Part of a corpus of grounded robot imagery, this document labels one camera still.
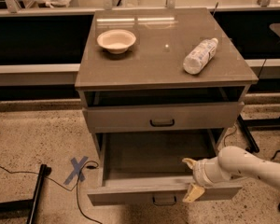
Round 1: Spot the black stand leg right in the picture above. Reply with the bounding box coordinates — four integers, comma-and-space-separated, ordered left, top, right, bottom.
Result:
237, 115, 259, 153

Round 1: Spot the blue tape cross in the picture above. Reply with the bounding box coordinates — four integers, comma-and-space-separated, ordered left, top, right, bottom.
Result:
63, 156, 88, 185

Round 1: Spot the black stand leg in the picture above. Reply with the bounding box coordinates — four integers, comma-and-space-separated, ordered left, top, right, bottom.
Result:
237, 115, 259, 153
0, 164, 51, 224

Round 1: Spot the white paper bowl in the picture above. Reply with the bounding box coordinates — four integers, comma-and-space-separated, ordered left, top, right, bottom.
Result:
97, 29, 136, 54

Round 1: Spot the black stand leg left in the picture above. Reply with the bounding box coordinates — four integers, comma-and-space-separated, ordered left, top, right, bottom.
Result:
0, 164, 51, 224

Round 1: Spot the grey drawer cabinet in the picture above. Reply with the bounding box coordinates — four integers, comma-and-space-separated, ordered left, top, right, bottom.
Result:
76, 8, 258, 151

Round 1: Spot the grey top drawer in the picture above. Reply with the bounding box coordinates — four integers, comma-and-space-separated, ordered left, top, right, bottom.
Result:
82, 102, 244, 133

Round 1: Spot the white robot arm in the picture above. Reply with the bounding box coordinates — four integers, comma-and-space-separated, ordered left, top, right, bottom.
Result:
182, 146, 280, 203

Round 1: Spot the clear plastic water bottle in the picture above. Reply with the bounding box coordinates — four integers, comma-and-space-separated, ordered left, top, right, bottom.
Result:
183, 38, 218, 75

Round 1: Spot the black floor cable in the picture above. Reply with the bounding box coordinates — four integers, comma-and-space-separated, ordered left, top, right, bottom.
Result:
0, 159, 104, 224

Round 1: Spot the grey drawer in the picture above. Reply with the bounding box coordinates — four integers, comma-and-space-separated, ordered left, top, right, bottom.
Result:
82, 102, 244, 133
87, 130, 243, 207

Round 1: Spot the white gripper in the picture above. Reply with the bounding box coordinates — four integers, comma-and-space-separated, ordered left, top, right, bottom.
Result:
182, 158, 223, 203

